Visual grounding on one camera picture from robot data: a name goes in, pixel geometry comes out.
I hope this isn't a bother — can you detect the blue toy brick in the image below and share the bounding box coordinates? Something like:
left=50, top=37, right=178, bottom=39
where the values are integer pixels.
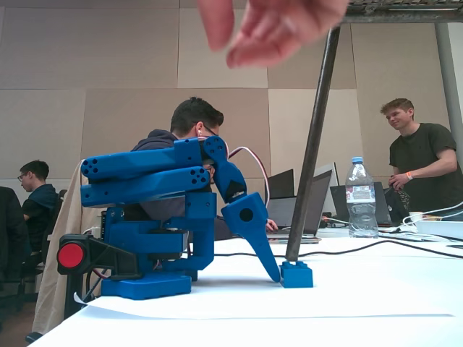
left=279, top=260, right=314, bottom=289

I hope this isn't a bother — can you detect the bare person's hand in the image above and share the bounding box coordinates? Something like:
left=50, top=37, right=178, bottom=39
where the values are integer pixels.
left=197, top=0, right=351, bottom=69

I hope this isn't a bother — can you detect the black laptop lid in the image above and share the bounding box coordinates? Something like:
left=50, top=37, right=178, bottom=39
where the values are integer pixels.
left=267, top=168, right=296, bottom=200

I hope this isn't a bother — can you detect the grey open laptop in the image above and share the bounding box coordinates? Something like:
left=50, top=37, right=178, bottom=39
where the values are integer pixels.
left=266, top=169, right=333, bottom=244

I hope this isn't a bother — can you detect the black open laptop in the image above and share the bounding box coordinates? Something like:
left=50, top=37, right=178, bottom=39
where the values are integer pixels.
left=329, top=181, right=394, bottom=228

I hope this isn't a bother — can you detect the silver laptop lid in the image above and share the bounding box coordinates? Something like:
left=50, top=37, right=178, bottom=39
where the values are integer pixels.
left=313, top=161, right=341, bottom=218

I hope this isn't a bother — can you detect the clear plastic water bottle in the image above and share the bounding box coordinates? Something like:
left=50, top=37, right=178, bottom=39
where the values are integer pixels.
left=344, top=156, right=380, bottom=239

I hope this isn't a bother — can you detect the dark metal pole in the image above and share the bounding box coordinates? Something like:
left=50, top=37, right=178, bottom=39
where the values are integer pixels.
left=284, top=25, right=343, bottom=262

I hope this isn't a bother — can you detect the person in dark hoodie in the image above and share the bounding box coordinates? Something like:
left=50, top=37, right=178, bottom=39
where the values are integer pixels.
left=129, top=96, right=279, bottom=241

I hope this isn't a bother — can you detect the black bag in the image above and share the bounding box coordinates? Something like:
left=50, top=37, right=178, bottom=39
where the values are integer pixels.
left=383, top=186, right=413, bottom=227

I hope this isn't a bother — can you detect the black clamp with red knob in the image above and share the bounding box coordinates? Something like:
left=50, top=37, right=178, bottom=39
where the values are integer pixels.
left=56, top=233, right=144, bottom=321

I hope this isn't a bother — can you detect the white flat box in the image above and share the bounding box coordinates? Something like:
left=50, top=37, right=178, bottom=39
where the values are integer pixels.
left=414, top=219, right=463, bottom=239

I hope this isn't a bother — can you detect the beige coat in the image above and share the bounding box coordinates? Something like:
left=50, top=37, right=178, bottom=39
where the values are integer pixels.
left=31, top=160, right=109, bottom=335

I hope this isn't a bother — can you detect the man in dark green t-shirt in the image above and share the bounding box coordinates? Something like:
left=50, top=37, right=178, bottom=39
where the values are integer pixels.
left=379, top=98, right=463, bottom=218

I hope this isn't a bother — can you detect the black office chair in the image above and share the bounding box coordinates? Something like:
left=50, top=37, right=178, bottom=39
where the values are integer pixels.
left=17, top=252, right=46, bottom=314

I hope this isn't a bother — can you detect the person in black clothes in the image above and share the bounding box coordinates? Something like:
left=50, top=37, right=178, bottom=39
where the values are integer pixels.
left=0, top=186, right=32, bottom=290

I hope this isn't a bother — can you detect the grey pillar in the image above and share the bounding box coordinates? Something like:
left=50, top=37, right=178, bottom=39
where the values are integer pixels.
left=435, top=22, right=463, bottom=145

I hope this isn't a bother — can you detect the black cable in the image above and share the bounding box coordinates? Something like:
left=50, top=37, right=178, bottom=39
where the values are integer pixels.
left=213, top=238, right=463, bottom=260

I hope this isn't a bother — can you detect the red white servo cable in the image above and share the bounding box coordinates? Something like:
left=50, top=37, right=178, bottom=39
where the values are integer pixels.
left=227, top=146, right=271, bottom=210

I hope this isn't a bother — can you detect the metal frame bar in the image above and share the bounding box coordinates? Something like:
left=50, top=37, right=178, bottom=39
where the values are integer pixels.
left=339, top=0, right=463, bottom=25

